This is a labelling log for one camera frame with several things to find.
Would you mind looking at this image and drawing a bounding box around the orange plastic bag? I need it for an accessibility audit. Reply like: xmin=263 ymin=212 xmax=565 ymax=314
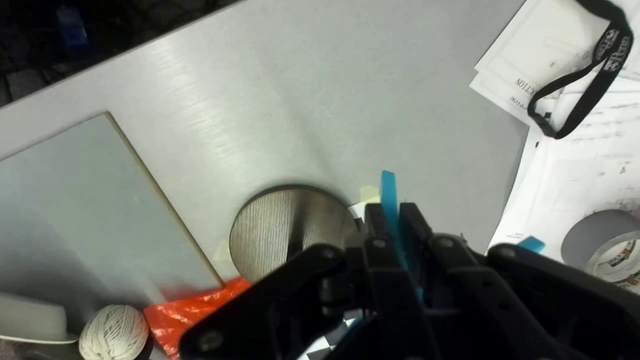
xmin=143 ymin=275 xmax=254 ymax=360

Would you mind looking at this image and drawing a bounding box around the black lanyard strap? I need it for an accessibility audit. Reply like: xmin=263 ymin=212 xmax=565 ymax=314
xmin=526 ymin=0 xmax=637 ymax=142

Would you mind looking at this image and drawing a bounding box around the white yarn ball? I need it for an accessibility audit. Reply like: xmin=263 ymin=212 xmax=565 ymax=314
xmin=77 ymin=303 xmax=152 ymax=360

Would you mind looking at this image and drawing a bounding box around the grey hat-shaped bowl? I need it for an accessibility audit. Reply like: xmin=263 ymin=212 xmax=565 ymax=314
xmin=0 ymin=290 xmax=83 ymax=348

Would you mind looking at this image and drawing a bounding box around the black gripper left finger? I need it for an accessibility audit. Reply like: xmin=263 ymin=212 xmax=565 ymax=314
xmin=179 ymin=203 xmax=429 ymax=360

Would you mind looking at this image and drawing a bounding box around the grey tape roll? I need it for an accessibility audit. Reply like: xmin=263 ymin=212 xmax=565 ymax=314
xmin=560 ymin=208 xmax=640 ymax=290

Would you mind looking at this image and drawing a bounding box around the thin grey board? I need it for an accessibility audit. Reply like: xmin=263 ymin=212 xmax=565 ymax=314
xmin=0 ymin=111 xmax=226 ymax=317

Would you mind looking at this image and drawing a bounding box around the blue plastic clip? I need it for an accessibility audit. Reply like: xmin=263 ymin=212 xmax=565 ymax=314
xmin=342 ymin=169 xmax=551 ymax=336

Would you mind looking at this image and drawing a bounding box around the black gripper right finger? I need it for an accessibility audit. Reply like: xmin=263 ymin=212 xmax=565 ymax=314
xmin=399 ymin=203 xmax=640 ymax=360

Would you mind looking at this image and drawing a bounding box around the beige masking tape piece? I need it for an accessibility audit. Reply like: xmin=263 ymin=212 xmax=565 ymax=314
xmin=358 ymin=185 xmax=387 ymax=206

